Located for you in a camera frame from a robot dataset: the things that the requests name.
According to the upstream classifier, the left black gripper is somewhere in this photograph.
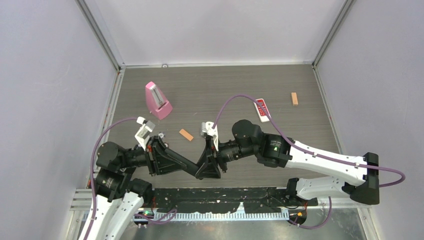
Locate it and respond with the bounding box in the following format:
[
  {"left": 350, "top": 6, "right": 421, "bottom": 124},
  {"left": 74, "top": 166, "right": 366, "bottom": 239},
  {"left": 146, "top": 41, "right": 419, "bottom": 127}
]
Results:
[{"left": 119, "top": 134, "right": 187, "bottom": 174}]

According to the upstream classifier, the wooden block near centre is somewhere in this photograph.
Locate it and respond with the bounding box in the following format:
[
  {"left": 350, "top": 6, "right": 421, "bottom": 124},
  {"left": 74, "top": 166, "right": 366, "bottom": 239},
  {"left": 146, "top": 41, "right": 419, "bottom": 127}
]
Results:
[{"left": 179, "top": 129, "right": 194, "bottom": 141}]

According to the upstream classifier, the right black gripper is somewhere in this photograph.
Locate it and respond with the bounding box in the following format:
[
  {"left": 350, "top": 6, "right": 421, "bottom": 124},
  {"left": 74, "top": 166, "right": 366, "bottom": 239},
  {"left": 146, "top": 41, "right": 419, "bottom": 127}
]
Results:
[{"left": 195, "top": 137, "right": 258, "bottom": 180}]

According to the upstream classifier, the wooden block far right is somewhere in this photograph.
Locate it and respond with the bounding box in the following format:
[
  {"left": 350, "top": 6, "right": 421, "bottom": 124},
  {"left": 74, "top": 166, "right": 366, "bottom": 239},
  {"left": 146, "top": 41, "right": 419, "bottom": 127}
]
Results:
[{"left": 290, "top": 92, "right": 299, "bottom": 106}]

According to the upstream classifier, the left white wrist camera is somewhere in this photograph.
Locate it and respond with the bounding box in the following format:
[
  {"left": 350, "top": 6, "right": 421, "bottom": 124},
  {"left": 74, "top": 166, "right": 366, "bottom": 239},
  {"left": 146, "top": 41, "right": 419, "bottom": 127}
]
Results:
[{"left": 134, "top": 116, "right": 156, "bottom": 151}]

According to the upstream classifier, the black remote control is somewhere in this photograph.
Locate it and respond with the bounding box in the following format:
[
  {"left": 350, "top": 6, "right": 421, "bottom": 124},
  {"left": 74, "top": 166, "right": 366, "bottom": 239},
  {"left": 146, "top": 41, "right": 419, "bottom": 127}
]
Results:
[{"left": 181, "top": 160, "right": 200, "bottom": 177}]

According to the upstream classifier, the white remote control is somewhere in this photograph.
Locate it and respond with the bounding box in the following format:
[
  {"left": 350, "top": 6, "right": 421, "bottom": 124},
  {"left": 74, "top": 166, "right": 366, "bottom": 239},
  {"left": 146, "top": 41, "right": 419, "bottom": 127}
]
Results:
[{"left": 254, "top": 98, "right": 270, "bottom": 123}]

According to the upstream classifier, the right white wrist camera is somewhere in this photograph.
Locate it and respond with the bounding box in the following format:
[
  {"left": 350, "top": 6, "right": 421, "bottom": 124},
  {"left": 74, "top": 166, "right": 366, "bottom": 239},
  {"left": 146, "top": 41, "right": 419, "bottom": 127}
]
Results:
[{"left": 199, "top": 121, "right": 219, "bottom": 152}]

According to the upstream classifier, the wooden block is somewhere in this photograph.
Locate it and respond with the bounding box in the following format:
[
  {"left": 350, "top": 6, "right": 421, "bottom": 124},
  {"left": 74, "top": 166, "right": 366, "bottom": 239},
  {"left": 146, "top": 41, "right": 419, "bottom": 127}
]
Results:
[
  {"left": 290, "top": 92, "right": 299, "bottom": 106},
  {"left": 179, "top": 129, "right": 194, "bottom": 141}
]

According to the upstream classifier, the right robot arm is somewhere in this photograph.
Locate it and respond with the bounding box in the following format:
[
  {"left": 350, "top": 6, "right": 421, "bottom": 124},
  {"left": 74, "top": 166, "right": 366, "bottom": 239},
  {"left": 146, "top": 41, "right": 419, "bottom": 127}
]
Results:
[{"left": 196, "top": 119, "right": 380, "bottom": 205}]

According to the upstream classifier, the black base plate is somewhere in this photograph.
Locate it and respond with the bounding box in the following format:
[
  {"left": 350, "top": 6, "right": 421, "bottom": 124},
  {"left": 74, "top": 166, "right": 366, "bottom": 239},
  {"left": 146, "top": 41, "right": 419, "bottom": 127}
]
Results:
[{"left": 142, "top": 187, "right": 318, "bottom": 214}]

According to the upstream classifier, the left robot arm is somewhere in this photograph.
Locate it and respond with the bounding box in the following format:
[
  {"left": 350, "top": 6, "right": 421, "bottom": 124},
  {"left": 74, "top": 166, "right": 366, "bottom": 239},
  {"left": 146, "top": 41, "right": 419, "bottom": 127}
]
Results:
[{"left": 79, "top": 137, "right": 191, "bottom": 240}]

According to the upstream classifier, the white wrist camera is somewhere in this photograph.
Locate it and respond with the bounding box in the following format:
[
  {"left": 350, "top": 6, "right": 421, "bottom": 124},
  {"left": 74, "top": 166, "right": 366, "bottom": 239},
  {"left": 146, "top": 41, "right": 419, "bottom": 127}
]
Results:
[
  {"left": 134, "top": 116, "right": 156, "bottom": 151},
  {"left": 199, "top": 121, "right": 219, "bottom": 152}
]

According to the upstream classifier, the pink metronome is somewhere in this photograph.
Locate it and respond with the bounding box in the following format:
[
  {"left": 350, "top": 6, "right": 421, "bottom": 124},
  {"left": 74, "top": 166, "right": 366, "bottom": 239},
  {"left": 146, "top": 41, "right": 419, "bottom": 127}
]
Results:
[{"left": 145, "top": 81, "right": 173, "bottom": 120}]

